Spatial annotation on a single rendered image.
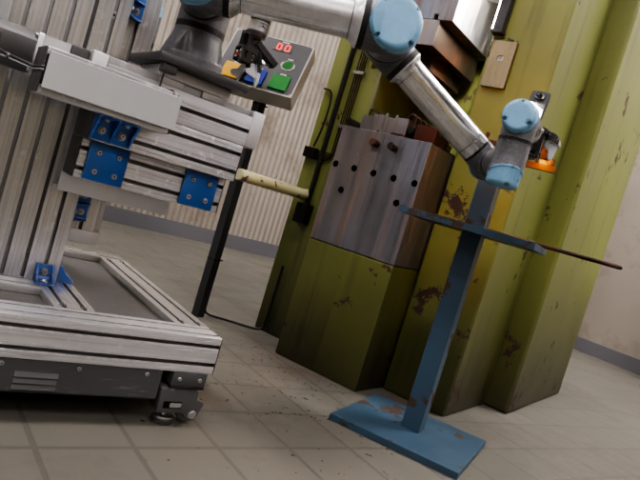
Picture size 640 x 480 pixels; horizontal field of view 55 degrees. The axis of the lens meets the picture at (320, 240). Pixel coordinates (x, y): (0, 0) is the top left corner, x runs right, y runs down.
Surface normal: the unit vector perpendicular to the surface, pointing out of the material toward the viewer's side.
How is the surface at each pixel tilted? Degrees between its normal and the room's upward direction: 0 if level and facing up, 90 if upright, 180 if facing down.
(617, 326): 90
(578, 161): 90
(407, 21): 89
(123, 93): 90
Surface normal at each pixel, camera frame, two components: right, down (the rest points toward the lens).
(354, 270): -0.55, -0.11
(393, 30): 0.19, 0.11
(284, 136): 0.55, 0.22
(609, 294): -0.78, -0.20
